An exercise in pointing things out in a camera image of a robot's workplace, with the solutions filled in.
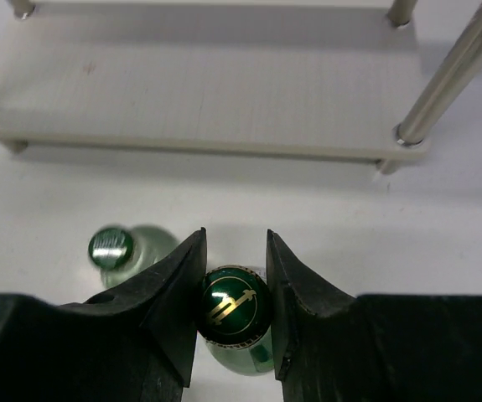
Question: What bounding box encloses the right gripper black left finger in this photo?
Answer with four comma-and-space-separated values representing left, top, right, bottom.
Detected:
55, 227, 207, 402

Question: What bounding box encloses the dark green gold-cap bottle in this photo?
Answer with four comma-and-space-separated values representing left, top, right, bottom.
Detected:
195, 265, 274, 376

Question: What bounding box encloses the clear bottle green cap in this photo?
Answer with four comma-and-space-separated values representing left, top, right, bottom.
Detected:
87, 224, 179, 289

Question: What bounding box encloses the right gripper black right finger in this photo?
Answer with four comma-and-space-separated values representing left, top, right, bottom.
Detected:
267, 229, 392, 402

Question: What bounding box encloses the beige two-tier shelf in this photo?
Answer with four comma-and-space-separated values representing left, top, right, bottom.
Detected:
0, 1, 482, 174

